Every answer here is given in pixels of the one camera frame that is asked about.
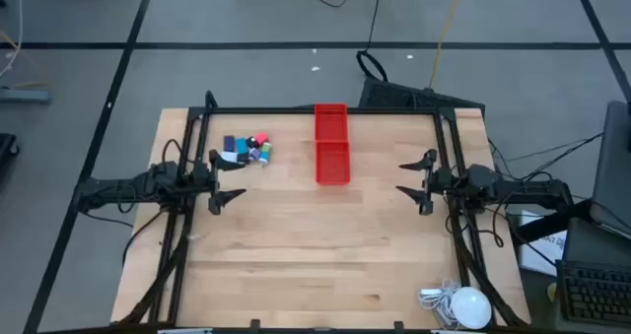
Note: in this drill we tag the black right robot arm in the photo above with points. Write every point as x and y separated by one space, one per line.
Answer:
517 188

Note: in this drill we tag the black aluminium table frame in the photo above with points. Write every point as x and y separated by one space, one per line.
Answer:
271 111

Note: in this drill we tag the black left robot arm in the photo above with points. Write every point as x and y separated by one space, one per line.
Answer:
123 186

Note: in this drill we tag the black perforated panel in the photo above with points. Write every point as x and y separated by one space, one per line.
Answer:
409 97

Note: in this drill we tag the grey desk foot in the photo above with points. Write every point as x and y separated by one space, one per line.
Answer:
24 96

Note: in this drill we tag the black diagonal strut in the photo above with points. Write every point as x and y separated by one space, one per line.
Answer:
552 220

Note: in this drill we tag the black round item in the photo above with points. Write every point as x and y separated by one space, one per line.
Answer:
251 142

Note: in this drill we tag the white power adapter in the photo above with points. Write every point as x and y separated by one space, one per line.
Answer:
430 292

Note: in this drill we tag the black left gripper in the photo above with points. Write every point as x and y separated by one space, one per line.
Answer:
213 181

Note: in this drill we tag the white box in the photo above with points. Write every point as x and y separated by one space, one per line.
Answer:
229 156

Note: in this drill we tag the white paper sheet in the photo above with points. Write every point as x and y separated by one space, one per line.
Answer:
544 250

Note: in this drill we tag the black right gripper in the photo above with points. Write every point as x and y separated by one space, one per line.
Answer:
429 183

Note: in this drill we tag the white dome lamp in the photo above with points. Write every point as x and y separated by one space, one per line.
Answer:
470 308

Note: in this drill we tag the black computer keyboard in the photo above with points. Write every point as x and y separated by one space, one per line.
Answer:
596 294

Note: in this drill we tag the navy blue small box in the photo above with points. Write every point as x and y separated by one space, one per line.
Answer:
229 143

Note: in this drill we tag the teal small box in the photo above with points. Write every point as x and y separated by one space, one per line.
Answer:
241 145

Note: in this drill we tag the red pink small item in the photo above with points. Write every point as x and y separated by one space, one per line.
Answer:
262 138

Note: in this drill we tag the blue white cylinder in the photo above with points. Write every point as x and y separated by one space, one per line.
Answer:
264 158

